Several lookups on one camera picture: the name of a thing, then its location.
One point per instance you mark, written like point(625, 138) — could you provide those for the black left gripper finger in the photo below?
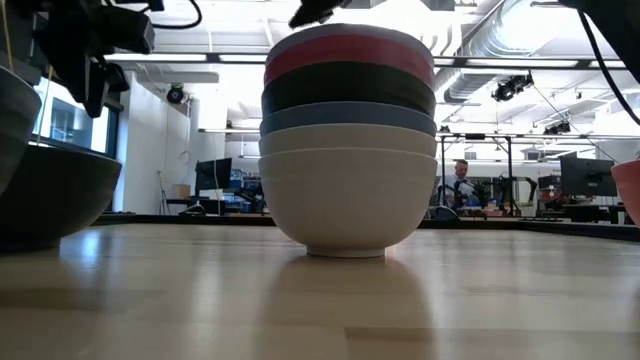
point(96, 100)
point(117, 77)

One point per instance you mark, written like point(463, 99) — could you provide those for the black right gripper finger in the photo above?
point(312, 12)

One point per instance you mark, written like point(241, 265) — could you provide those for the lavender bowl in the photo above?
point(350, 29)

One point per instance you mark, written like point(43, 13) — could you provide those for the magenta bowl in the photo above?
point(347, 49)

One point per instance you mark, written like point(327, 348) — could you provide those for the black bowl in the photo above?
point(15, 125)
point(60, 195)
point(347, 82)

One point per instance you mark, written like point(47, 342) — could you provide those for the blue bowl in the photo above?
point(347, 112)

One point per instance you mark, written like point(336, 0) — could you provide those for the white bowl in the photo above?
point(347, 205)
point(347, 136)

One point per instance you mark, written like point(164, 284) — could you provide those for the red bowl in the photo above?
point(629, 190)

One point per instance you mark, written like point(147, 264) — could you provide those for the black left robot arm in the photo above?
point(65, 6)

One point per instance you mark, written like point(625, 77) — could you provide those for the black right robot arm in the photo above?
point(620, 30)

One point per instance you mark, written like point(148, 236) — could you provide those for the window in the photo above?
point(70, 125)

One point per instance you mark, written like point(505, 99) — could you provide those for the long ceiling light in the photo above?
point(522, 63)
point(200, 57)

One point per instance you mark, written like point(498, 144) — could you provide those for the cardboard box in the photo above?
point(181, 191)

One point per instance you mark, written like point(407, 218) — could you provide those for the black monitor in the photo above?
point(214, 174)
point(587, 176)

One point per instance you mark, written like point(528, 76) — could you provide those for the black metal stand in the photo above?
point(443, 170)

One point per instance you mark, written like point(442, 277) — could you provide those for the black ceiling spotlights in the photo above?
point(510, 87)

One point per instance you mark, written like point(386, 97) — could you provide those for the person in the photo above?
point(457, 182)

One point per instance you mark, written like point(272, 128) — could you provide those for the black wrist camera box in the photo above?
point(127, 30)

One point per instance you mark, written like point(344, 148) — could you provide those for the black dome camera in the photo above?
point(175, 94)

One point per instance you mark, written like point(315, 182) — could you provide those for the silver ventilation duct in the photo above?
point(475, 50)

